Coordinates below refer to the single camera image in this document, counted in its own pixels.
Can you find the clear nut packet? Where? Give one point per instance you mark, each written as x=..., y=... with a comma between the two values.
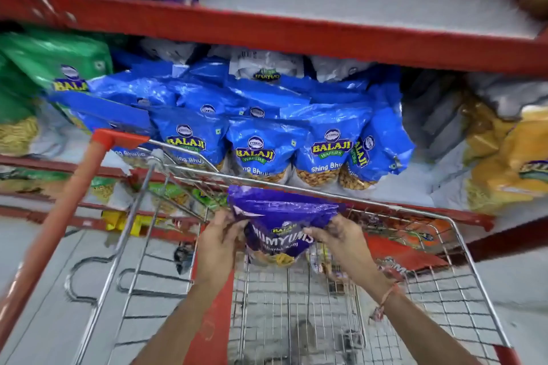
x=319, y=264

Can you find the person's left thumb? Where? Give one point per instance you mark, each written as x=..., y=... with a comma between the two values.
x=239, y=228

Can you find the small yellow packet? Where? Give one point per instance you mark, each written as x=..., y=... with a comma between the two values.
x=124, y=223

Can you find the pile of blue peanut packets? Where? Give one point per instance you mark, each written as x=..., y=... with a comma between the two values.
x=265, y=121

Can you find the white packet with green label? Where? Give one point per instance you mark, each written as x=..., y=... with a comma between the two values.
x=265, y=63

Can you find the purple snack packet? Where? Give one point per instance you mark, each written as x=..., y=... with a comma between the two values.
x=278, y=217

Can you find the person's right hand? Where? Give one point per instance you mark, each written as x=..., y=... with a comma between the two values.
x=349, y=251

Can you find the person's left forearm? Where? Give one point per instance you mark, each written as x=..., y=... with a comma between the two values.
x=184, y=326

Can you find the person's right forearm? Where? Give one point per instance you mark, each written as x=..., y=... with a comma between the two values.
x=424, y=330

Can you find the small green snack packet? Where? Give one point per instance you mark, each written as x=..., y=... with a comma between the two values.
x=188, y=197

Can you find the person's right thumb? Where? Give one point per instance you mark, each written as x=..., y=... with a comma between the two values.
x=319, y=234

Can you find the orange red snack packet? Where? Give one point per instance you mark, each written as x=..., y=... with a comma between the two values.
x=406, y=234

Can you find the white snack packet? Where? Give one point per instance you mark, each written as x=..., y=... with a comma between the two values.
x=342, y=68

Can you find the red metal shelf rack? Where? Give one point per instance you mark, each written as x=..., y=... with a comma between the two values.
x=299, y=35

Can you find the green packet with yellow noodles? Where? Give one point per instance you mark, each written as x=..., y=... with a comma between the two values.
x=15, y=121

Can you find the green yellow snack packet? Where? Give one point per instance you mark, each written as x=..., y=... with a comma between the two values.
x=51, y=183

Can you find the person's left hand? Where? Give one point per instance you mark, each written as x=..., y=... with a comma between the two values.
x=216, y=249

